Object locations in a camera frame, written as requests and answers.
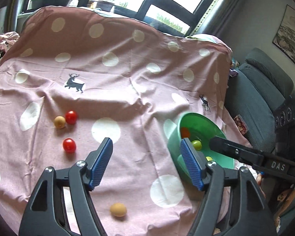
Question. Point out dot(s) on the small tan round fruit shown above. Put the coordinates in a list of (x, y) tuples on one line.
[(60, 122), (118, 209)]

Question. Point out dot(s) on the green oval fruit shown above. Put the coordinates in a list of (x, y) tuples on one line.
[(209, 158), (196, 144)]

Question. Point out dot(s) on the framed landscape painting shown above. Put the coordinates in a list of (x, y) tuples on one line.
[(292, 36)]

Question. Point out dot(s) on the red patterned snack packet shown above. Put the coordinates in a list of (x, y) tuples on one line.
[(241, 125)]

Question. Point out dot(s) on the green plastic bowl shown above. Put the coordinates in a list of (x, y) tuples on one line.
[(201, 127)]

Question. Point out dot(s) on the grey curtain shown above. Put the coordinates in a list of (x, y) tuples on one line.
[(223, 9)]

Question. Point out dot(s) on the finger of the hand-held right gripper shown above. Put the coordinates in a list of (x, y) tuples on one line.
[(231, 151)]

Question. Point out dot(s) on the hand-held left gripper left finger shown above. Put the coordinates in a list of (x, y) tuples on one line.
[(102, 162)]

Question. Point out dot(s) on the orange printed cloth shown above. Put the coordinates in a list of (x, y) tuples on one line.
[(286, 198)]

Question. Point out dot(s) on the red cherry tomato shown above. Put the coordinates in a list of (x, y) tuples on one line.
[(71, 117), (69, 145)]

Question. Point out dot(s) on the orange mandarin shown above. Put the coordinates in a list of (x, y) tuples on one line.
[(185, 132)]

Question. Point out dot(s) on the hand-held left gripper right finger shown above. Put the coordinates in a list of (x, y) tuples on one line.
[(190, 162)]

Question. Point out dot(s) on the pink crumpled cloth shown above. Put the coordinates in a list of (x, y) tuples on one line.
[(6, 39)]

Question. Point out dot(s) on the purple cloth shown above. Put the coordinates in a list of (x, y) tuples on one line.
[(233, 68)]

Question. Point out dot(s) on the grey sofa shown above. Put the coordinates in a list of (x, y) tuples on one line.
[(255, 98)]

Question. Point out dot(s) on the pink polka dot blanket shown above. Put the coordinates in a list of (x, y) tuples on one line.
[(113, 83)]

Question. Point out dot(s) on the potted plant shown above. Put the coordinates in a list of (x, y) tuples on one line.
[(105, 5)]

